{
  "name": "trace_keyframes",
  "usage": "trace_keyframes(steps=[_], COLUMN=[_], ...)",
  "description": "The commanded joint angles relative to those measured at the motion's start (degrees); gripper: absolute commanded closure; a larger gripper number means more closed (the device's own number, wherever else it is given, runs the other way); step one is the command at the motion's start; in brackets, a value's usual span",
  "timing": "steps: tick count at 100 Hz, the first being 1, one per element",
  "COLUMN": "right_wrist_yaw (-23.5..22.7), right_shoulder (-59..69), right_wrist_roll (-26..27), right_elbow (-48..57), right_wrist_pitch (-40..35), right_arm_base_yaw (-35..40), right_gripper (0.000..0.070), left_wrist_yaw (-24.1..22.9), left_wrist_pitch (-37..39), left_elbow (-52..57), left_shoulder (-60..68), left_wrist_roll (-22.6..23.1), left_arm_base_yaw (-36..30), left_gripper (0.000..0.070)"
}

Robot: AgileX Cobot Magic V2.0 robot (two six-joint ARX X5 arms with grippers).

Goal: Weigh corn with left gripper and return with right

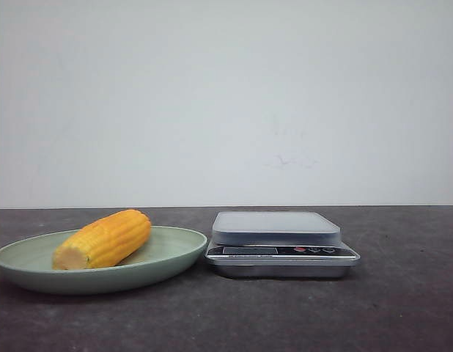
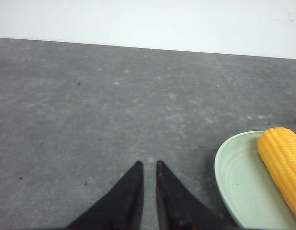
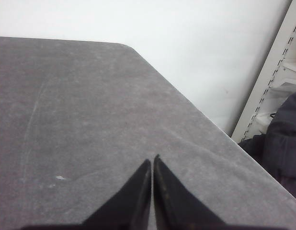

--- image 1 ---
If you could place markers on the yellow corn cob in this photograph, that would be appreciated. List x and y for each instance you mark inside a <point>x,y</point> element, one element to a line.
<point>103,243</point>

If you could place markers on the silver digital kitchen scale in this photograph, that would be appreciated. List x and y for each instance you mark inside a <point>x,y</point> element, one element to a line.
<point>278,244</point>

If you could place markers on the green round plate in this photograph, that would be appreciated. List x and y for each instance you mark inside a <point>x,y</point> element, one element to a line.
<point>169,252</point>

